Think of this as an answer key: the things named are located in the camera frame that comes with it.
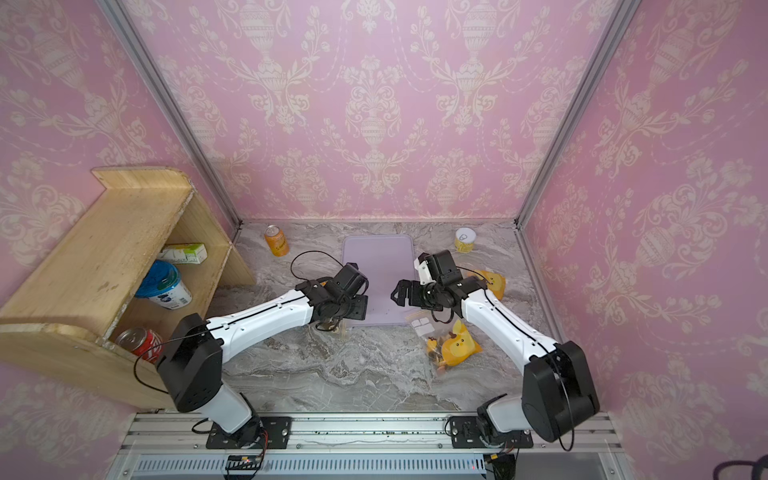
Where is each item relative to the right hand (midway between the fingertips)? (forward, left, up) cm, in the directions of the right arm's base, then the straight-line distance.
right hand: (406, 296), depth 84 cm
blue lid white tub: (-5, +55, +18) cm, 58 cm away
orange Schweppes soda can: (+29, +44, -5) cm, 52 cm away
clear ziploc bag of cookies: (-10, +18, +4) cm, 21 cm away
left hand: (0, +13, -5) cm, 14 cm away
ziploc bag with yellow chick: (-11, -11, -9) cm, 18 cm away
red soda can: (-18, +52, +18) cm, 58 cm away
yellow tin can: (+28, -24, -9) cm, 38 cm away
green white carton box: (+9, +58, +13) cm, 60 cm away
